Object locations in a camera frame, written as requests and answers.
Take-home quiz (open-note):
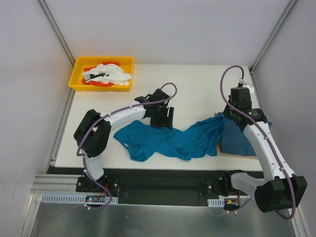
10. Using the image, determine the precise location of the teal t-shirt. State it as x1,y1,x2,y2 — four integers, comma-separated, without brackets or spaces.
114,114,224,162

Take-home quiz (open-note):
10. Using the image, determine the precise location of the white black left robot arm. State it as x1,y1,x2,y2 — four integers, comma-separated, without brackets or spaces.
74,88,174,192

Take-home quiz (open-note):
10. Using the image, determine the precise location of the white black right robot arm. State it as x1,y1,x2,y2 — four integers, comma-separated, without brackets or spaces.
222,87,307,213

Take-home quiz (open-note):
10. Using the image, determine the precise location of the folded dark blue t-shirt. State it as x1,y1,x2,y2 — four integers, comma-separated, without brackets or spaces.
217,112,273,157

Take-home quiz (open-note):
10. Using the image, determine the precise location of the yellow plastic bin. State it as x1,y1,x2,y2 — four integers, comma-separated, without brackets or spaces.
69,56,134,92

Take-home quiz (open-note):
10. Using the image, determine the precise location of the white t-shirt in bin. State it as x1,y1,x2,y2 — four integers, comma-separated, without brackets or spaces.
81,63,132,86

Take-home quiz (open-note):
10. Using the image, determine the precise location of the brown cardboard sheet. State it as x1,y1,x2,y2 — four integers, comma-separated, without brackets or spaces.
213,112,259,160

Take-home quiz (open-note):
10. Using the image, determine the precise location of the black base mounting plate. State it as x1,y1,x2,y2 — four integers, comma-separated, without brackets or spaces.
76,172,251,205

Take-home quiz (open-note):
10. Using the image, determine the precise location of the orange t-shirt in bin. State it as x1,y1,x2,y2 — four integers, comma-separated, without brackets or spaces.
83,61,121,87

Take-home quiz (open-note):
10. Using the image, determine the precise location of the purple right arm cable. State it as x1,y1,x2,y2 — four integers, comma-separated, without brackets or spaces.
220,65,297,220

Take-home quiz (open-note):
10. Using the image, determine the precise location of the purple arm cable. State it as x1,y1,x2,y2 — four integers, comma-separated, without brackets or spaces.
220,65,297,220
76,82,178,210

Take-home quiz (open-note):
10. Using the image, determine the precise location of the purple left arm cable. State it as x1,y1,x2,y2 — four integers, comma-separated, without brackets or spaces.
76,82,178,210

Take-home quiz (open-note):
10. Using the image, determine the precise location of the white slotted cable duct right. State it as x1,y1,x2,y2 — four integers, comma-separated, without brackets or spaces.
207,198,225,208

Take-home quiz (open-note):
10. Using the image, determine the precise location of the white slotted cable duct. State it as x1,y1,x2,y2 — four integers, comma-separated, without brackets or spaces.
207,198,225,208
41,194,110,205

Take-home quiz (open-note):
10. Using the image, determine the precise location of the right vertical aluminium post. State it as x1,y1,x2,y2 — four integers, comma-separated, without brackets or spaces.
249,0,299,75

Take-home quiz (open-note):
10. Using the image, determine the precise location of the vertical aluminium post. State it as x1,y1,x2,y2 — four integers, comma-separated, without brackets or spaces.
37,0,75,67
249,0,299,75

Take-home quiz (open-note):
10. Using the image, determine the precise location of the aluminium frame rail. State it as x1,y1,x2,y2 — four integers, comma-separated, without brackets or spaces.
31,172,298,198

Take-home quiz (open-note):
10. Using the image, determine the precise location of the white slotted cable duct left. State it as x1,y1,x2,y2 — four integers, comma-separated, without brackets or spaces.
41,194,110,205

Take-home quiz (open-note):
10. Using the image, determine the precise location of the left vertical aluminium post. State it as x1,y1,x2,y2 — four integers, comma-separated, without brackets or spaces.
37,0,75,67

